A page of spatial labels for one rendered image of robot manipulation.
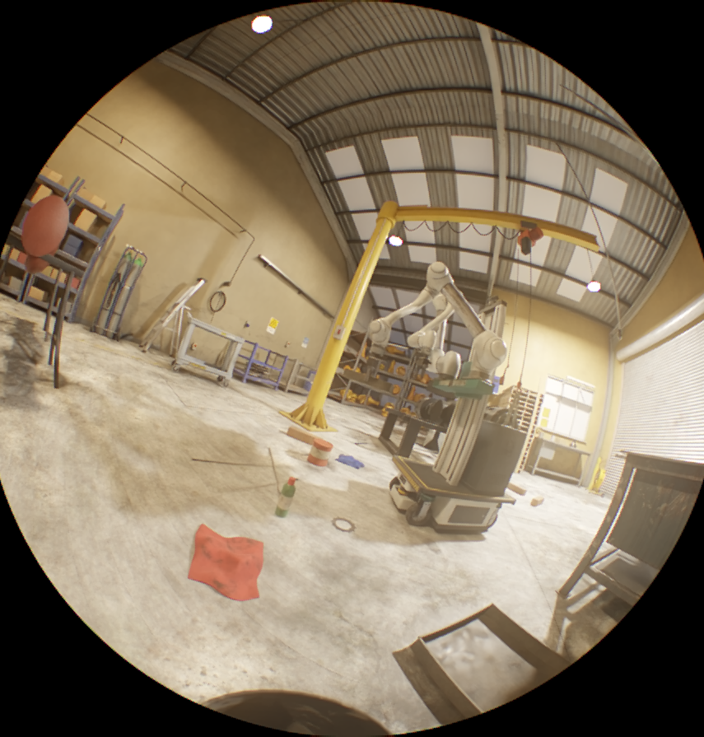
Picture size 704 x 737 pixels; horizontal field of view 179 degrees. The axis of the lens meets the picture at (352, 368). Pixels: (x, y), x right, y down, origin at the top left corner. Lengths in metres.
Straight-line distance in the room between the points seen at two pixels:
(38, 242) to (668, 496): 3.35
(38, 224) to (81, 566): 1.57
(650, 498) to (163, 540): 2.10
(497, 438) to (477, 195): 6.28
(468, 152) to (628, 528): 6.79
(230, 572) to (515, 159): 7.32
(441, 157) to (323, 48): 4.02
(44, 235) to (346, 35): 5.74
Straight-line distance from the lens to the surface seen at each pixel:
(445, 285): 1.48
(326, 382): 3.34
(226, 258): 5.88
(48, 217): 1.80
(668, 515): 1.57
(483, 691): 1.01
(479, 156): 6.68
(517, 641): 1.23
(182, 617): 0.81
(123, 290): 4.72
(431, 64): 6.18
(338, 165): 7.91
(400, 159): 7.07
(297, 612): 0.88
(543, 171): 6.87
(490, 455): 1.69
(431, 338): 1.78
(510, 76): 6.27
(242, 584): 0.88
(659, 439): 7.48
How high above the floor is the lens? 0.75
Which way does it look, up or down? 5 degrees up
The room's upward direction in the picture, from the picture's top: 20 degrees clockwise
